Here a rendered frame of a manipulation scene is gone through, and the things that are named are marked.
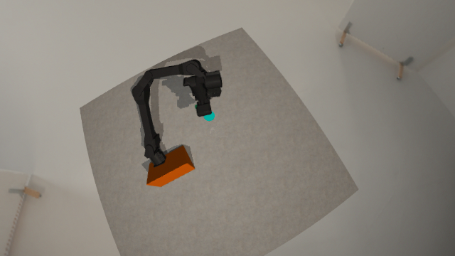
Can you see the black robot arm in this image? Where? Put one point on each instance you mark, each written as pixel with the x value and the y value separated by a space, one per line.
pixel 201 79

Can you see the teal flat circle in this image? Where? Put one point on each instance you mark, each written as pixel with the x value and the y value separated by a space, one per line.
pixel 209 117

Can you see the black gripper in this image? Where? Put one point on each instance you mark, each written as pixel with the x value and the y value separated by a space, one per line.
pixel 203 104

